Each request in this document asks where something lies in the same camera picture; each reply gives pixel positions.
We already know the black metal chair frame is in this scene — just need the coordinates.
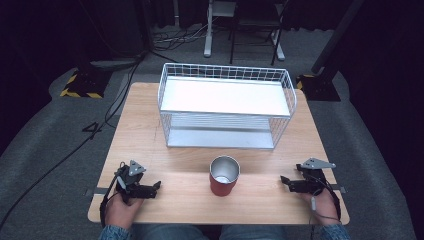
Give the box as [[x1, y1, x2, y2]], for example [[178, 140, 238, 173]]
[[228, 0, 292, 67]]

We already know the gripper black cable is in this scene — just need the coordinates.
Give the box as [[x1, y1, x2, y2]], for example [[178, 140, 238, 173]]
[[99, 161, 127, 229], [307, 173, 343, 234]]

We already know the long black floor cable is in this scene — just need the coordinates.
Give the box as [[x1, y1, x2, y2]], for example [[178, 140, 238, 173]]
[[0, 49, 149, 232]]

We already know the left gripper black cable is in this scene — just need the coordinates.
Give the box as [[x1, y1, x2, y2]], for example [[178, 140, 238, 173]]
[[99, 161, 127, 229]]

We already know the person's right hand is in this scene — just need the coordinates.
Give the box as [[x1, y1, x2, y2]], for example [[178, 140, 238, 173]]
[[299, 189, 340, 227]]

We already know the person's left hand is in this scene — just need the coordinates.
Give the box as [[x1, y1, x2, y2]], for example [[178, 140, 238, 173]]
[[105, 192, 145, 231]]

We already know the white metal stand frame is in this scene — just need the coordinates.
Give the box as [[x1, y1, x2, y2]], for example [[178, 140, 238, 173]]
[[203, 0, 287, 62]]

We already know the bundle of floor cables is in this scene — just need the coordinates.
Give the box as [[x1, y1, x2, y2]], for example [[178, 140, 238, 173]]
[[151, 18, 214, 53]]

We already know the red metal cup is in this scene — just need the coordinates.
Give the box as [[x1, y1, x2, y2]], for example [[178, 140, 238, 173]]
[[209, 155, 241, 197]]

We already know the yellow-black striped stand base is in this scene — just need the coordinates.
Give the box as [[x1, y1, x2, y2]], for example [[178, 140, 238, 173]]
[[295, 73, 342, 102], [59, 67, 114, 100]]

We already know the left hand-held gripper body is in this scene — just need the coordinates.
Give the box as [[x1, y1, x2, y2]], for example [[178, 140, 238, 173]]
[[114, 159, 158, 204]]

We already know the black slanted stand pole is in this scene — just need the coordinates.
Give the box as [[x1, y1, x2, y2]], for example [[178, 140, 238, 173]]
[[310, 0, 366, 75]]

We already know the grey tape strip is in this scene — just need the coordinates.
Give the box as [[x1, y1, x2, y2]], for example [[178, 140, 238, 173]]
[[84, 187, 110, 197], [328, 183, 348, 194]]

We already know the white wire shelf rack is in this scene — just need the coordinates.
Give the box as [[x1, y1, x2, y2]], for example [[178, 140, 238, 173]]
[[157, 62, 298, 151]]

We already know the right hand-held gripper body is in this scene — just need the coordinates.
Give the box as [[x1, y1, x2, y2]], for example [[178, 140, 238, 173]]
[[288, 157, 337, 197]]

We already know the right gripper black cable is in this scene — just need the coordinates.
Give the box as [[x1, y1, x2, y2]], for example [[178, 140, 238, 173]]
[[307, 173, 343, 234]]

